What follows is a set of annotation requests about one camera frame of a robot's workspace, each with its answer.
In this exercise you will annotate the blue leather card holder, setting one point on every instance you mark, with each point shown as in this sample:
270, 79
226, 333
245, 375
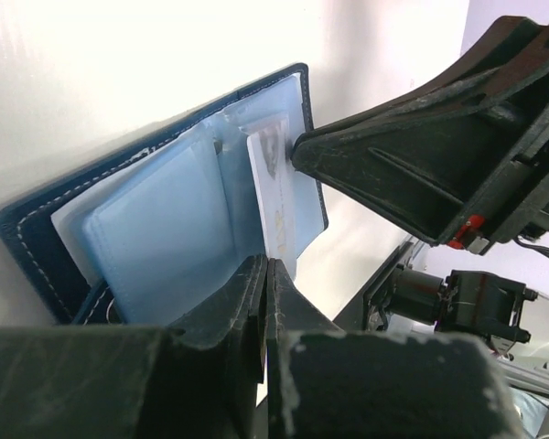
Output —
144, 235

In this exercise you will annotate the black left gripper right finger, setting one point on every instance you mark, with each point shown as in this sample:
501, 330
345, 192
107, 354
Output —
324, 382

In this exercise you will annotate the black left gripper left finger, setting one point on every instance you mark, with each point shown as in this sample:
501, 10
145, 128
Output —
196, 378

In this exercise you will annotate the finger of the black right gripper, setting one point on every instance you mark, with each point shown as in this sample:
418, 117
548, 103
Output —
386, 158

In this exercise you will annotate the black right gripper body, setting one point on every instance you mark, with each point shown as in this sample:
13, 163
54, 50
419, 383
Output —
495, 164

